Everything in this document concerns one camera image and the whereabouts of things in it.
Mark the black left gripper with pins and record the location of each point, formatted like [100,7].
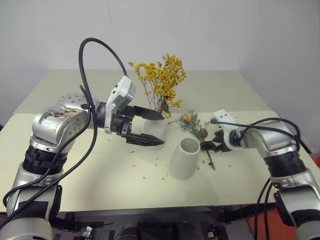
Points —
[120,125]

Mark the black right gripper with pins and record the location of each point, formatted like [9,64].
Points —
[222,143]

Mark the green and yellow flower bouquet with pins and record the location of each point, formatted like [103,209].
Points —
[193,123]

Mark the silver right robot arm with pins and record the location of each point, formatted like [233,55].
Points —
[277,142]

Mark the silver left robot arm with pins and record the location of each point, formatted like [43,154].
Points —
[52,125]

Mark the yellow dried flower bouquet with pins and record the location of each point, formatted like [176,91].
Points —
[163,77]

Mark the white vase with rounded body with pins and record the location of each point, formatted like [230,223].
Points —
[156,128]

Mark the white cylindrical vase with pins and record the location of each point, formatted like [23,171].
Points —
[183,162]

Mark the small metal clamp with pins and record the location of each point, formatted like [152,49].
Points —
[87,232]
[212,232]

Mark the red fabric item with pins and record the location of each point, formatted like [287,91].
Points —
[272,222]

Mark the dark rounded shape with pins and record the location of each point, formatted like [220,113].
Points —
[127,233]

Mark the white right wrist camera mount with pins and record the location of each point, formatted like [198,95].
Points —
[225,117]

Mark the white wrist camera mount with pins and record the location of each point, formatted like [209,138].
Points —
[122,91]
[225,117]

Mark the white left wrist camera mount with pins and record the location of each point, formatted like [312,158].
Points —
[122,91]

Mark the black table frame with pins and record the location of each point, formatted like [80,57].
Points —
[150,215]

